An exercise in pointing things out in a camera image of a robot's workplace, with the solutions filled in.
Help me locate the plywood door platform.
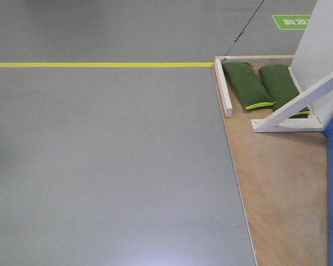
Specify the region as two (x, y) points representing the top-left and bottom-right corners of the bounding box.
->
(211, 55), (330, 266)

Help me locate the left green sandbag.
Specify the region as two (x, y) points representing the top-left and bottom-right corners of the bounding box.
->
(222, 61), (276, 110)

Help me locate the black guy rope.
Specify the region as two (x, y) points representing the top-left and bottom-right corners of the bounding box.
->
(223, 0), (266, 60)

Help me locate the green sandbag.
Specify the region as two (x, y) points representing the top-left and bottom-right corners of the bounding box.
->
(222, 61), (276, 110)
(259, 64), (300, 111)

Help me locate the white door wall panel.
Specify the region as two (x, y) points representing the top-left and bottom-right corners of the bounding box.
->
(289, 0), (333, 124)

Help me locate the right green sandbag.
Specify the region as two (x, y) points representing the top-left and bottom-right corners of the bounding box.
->
(259, 64), (300, 111)

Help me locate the white diagonal support brace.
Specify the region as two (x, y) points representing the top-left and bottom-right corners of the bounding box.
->
(251, 71), (333, 132)

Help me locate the green floor sign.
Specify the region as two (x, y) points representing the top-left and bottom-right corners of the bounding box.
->
(272, 14), (311, 30)

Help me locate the white door base frame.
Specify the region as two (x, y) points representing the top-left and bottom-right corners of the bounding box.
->
(212, 55), (325, 132)

